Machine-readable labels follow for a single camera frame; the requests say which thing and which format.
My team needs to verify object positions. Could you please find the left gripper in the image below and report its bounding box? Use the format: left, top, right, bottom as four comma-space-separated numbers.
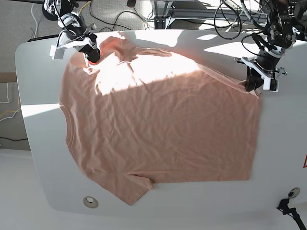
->
234, 57, 287, 92

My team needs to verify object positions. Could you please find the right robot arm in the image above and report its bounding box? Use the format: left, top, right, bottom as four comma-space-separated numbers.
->
43, 0, 100, 63

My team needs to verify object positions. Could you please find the silver aluminium frame profile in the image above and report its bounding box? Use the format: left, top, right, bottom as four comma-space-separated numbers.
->
150, 0, 242, 29

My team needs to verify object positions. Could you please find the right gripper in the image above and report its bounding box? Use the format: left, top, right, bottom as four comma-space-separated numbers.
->
56, 33, 100, 63

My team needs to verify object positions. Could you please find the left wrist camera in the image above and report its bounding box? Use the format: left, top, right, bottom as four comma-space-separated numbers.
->
262, 77, 279, 92

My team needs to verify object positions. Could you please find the black floor cable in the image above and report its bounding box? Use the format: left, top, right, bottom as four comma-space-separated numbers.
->
90, 2, 154, 33

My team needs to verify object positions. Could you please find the black clamp mount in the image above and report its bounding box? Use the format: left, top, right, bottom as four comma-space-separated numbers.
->
277, 198, 307, 230

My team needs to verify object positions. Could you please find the white cable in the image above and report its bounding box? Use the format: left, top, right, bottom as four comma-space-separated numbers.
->
30, 2, 39, 39

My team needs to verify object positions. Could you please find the salmon pink T-shirt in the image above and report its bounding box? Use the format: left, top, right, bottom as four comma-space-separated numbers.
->
59, 34, 261, 205

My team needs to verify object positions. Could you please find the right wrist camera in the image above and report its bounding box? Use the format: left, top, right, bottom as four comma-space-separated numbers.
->
49, 45, 65, 60

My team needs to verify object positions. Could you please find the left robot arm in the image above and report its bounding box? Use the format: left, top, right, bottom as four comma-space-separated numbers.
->
235, 0, 307, 92

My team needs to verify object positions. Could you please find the right table grommet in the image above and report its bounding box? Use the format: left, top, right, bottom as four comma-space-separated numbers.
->
288, 187, 300, 199

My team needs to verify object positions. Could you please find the table grommet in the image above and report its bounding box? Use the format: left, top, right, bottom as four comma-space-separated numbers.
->
83, 196, 99, 209
288, 187, 300, 199

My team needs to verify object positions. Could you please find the red warning sticker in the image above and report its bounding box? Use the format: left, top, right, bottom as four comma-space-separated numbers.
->
303, 155, 307, 168

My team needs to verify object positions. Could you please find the left table grommet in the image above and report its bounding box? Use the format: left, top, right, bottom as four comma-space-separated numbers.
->
83, 196, 99, 209

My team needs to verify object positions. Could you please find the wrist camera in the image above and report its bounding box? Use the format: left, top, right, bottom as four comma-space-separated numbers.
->
262, 77, 279, 92
49, 45, 65, 60

